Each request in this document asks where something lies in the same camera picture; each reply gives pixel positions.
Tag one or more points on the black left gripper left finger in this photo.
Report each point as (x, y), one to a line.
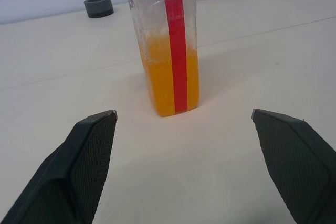
(65, 171)

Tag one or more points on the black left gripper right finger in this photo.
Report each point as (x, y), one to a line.
(299, 166)

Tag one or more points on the clear bottle of orange liquid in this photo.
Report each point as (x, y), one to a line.
(170, 51)

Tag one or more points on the dark grey tape roll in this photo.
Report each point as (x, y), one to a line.
(98, 7)

